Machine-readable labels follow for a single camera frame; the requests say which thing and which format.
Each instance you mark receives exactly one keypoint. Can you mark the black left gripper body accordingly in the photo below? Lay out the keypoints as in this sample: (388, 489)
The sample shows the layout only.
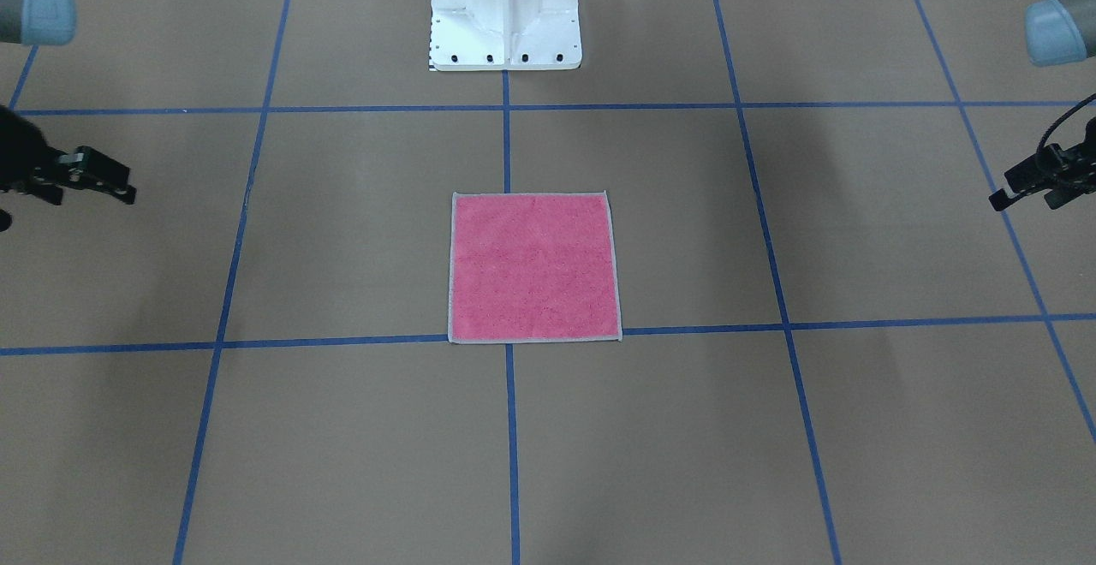
(1050, 175)

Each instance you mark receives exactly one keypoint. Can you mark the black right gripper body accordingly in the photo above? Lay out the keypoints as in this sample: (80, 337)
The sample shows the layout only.
(19, 157)

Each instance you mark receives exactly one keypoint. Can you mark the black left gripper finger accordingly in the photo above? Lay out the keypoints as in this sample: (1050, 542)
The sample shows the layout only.
(1058, 193)
(1038, 172)

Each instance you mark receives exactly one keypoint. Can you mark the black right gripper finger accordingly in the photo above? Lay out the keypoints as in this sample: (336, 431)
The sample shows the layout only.
(98, 168)
(54, 193)

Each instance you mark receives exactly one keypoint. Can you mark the pink towel with grey edge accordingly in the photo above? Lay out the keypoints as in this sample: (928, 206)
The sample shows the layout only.
(533, 267)

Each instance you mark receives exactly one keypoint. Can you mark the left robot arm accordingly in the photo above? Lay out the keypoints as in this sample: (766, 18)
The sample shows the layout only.
(1057, 32)

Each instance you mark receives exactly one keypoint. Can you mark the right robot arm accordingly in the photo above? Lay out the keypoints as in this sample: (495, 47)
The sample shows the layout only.
(42, 22)

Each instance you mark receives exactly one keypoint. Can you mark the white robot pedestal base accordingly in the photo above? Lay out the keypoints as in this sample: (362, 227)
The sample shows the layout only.
(505, 35)

